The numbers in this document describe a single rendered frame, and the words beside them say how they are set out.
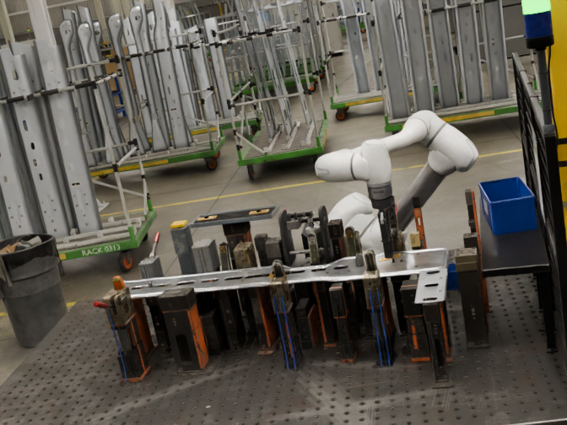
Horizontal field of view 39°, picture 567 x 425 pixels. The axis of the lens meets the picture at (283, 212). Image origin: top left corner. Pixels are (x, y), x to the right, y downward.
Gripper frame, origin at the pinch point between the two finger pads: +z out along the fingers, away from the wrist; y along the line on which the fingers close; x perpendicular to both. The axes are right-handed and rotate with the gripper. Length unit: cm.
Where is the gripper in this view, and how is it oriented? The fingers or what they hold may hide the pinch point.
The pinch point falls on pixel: (388, 248)
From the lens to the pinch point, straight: 306.5
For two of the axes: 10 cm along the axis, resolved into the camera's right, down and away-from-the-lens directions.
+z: 1.7, 9.5, 2.7
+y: -2.2, 3.0, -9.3
